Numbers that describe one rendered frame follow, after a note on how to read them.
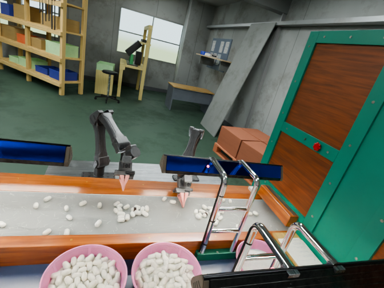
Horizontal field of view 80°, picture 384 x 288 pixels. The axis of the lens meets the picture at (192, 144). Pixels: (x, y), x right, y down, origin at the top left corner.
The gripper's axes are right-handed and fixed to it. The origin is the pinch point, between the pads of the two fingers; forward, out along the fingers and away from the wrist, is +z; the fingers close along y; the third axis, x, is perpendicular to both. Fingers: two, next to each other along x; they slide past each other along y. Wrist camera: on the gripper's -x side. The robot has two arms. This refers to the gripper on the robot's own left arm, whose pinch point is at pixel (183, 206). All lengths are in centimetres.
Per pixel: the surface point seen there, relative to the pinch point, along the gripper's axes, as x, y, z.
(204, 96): 342, 184, -362
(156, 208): 0.9, -14.3, 1.6
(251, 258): -49, 6, 26
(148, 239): -15.7, -21.0, 17.2
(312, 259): -28, 54, 29
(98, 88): 398, -88, -370
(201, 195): 7.7, 14.6, -8.2
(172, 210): 0.1, -5.8, 2.5
